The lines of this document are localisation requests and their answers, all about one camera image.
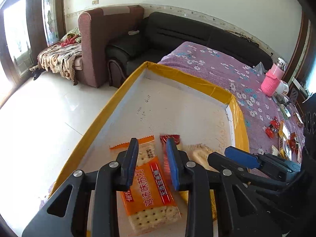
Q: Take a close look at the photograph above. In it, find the yellow cardboard tray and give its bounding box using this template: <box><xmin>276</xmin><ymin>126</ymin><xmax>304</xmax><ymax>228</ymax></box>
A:
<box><xmin>56</xmin><ymin>62</ymin><xmax>250</xmax><ymax>187</ymax></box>

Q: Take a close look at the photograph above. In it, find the white cup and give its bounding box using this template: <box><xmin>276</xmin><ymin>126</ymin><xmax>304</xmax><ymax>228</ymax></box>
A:
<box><xmin>275</xmin><ymin>80</ymin><xmax>289</xmax><ymax>95</ymax></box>

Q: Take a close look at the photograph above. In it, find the dark red candy packet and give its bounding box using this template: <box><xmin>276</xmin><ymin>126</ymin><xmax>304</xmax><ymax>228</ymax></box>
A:
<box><xmin>160</xmin><ymin>134</ymin><xmax>181</xmax><ymax>181</ymax></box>

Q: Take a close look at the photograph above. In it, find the wooden door with glass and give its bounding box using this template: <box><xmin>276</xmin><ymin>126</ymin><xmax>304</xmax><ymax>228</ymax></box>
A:
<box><xmin>1</xmin><ymin>0</ymin><xmax>65</xmax><ymax>87</ymax></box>

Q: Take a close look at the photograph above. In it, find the maroon armchair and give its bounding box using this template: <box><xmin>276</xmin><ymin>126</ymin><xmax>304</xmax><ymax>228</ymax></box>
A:
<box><xmin>76</xmin><ymin>5</ymin><xmax>144</xmax><ymax>88</ymax></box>

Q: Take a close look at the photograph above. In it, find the floral blanket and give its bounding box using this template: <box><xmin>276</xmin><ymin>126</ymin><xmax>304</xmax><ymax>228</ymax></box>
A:
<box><xmin>38</xmin><ymin>27</ymin><xmax>82</xmax><ymax>85</ymax></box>

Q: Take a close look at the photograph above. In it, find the purple floral tablecloth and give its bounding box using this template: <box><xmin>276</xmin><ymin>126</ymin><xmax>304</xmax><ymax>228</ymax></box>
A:
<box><xmin>159</xmin><ymin>42</ymin><xmax>305</xmax><ymax>153</ymax></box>

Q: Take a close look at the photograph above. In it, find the black leather sofa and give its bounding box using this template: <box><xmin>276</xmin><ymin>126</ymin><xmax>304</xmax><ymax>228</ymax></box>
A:
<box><xmin>105</xmin><ymin>12</ymin><xmax>273</xmax><ymax>88</ymax></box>

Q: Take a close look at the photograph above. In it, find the pink sleeved water bottle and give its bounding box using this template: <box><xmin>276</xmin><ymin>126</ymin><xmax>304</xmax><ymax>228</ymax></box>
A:
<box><xmin>260</xmin><ymin>57</ymin><xmax>287</xmax><ymax>97</ymax></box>

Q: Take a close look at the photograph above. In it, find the beige biscuit packet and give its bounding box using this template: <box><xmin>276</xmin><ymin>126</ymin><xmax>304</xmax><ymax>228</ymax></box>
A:
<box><xmin>183</xmin><ymin>143</ymin><xmax>218</xmax><ymax>172</ymax></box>

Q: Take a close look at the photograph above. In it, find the orange soda cracker packet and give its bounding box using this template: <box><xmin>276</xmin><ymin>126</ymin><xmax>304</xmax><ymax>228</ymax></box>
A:
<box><xmin>121</xmin><ymin>135</ymin><xmax>181</xmax><ymax>235</ymax></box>

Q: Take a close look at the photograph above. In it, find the red black candy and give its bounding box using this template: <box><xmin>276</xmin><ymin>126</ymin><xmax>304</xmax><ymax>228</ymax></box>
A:
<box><xmin>265</xmin><ymin>117</ymin><xmax>280</xmax><ymax>139</ymax></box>

